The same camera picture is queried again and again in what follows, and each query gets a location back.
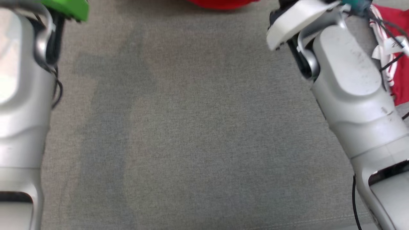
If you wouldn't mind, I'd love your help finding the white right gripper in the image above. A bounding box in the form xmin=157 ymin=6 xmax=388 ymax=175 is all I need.
xmin=266 ymin=0 xmax=349 ymax=51

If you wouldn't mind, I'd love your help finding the left camera cable teal plug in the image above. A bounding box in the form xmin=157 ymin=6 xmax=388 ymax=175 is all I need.
xmin=48 ymin=61 xmax=64 ymax=111

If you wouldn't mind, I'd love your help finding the right camera cable teal plug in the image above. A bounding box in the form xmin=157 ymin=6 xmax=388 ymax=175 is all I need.
xmin=340 ymin=0 xmax=409 ymax=120

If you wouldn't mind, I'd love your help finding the red white number 23 jersey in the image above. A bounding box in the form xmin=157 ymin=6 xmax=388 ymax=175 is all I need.
xmin=369 ymin=4 xmax=409 ymax=106

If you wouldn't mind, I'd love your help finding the camera cable teal plug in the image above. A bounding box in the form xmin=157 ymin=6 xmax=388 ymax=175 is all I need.
xmin=48 ymin=61 xmax=64 ymax=111
xmin=340 ymin=0 xmax=409 ymax=120

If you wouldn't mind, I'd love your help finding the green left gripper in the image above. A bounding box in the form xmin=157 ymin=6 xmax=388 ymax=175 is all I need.
xmin=42 ymin=0 xmax=90 ymax=22

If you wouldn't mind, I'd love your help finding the red shorts white hem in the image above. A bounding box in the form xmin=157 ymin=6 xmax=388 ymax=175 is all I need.
xmin=187 ymin=0 xmax=261 ymax=10

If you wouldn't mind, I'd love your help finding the white right cable label tag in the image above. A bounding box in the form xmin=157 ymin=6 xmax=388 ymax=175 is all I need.
xmin=372 ymin=35 xmax=409 ymax=60

